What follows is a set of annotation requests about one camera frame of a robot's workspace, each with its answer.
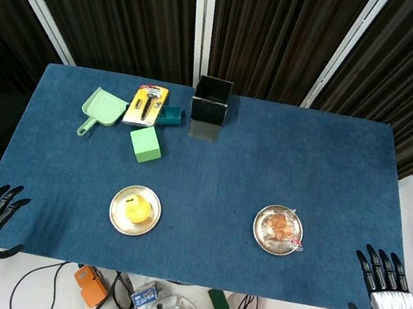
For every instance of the pastry packet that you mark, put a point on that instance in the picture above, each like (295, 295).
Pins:
(280, 225)

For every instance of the yellow toy pear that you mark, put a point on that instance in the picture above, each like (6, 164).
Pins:
(136, 210)

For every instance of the steel round plate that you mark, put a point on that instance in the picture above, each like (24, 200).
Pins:
(267, 243)
(118, 221)

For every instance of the orange handheld device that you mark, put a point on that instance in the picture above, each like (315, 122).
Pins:
(89, 286)

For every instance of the dark green small block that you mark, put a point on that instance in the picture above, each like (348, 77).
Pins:
(218, 300)

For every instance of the blue white labelled box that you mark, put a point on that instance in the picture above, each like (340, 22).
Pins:
(144, 295)

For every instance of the light green plastic dustpan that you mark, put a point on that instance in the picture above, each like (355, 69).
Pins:
(105, 106)

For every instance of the green foam cube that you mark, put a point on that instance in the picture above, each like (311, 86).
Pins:
(146, 146)

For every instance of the blue table cloth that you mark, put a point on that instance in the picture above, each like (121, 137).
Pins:
(218, 180)

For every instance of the teal rectangular box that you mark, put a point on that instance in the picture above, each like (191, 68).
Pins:
(172, 116)

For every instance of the black open square box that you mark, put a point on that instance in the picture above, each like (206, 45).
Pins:
(207, 112)

